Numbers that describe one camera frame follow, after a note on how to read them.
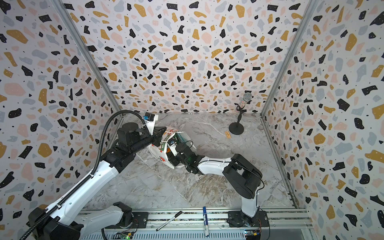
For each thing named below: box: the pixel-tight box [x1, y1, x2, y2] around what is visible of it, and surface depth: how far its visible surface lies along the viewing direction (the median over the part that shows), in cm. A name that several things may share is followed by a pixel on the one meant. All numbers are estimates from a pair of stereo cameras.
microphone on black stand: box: [228, 92, 253, 135], surface depth 112 cm
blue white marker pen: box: [202, 206, 209, 237], surface depth 74 cm
